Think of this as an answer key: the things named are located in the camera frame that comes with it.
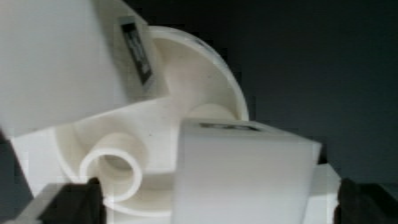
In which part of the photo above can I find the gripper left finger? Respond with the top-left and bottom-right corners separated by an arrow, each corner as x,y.
10,178 -> 106,224

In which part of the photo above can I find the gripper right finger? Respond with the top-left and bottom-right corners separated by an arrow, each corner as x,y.
333,179 -> 398,224

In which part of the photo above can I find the white round stool seat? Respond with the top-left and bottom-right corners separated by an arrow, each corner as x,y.
12,27 -> 339,224

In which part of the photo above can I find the white stool leg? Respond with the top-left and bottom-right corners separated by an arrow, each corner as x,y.
171,119 -> 321,224
0,0 -> 161,138

